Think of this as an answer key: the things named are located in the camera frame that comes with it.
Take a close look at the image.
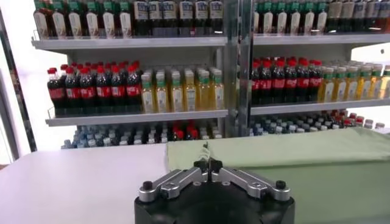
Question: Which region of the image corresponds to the dark drink bottle white label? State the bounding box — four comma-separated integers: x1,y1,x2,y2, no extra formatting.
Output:
364,0,378,31
352,0,366,32
179,0,194,37
133,0,149,37
148,0,163,37
194,0,210,36
377,0,390,31
209,0,224,35
162,0,178,37

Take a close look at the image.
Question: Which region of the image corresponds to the cola bottle red cap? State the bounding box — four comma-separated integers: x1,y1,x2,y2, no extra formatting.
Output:
126,65,143,113
96,66,112,115
272,59,286,104
308,60,323,102
285,58,298,103
64,66,82,116
47,67,65,116
174,123,186,141
110,65,127,114
187,123,199,141
260,60,273,105
251,60,261,105
79,67,97,115
297,58,310,103

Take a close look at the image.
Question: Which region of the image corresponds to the green polo shirt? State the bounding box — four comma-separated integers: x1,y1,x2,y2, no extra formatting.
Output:
166,127,390,224

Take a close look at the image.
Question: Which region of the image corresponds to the tea bottle green cap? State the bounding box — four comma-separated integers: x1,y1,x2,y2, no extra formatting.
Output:
275,0,288,34
85,0,101,39
102,0,117,39
118,0,133,39
289,0,302,34
67,0,85,39
303,0,315,33
261,0,274,34
252,0,260,34
51,0,68,39
33,0,50,40
316,0,328,33

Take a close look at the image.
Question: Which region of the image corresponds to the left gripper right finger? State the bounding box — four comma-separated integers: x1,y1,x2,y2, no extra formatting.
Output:
209,158,292,202

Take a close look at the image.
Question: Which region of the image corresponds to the yellow drink bottle white cap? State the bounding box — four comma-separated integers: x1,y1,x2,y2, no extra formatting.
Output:
333,66,347,102
318,66,335,103
358,65,372,100
141,72,156,114
370,64,384,100
380,65,390,99
183,70,197,112
155,72,171,113
196,69,211,111
346,66,360,101
210,69,225,110
169,71,185,113

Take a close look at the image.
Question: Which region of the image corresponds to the dark drink bottle beige label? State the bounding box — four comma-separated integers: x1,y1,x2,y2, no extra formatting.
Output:
340,0,353,33
327,0,342,33

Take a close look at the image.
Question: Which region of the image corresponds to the grey metal shelf rack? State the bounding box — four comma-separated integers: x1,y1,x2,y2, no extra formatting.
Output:
30,0,241,150
237,0,390,136

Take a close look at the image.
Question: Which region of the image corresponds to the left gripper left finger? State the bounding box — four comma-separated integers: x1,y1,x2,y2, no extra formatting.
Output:
138,159,211,203

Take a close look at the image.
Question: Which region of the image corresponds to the black slanted pole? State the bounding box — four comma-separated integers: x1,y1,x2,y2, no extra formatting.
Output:
0,9,38,153

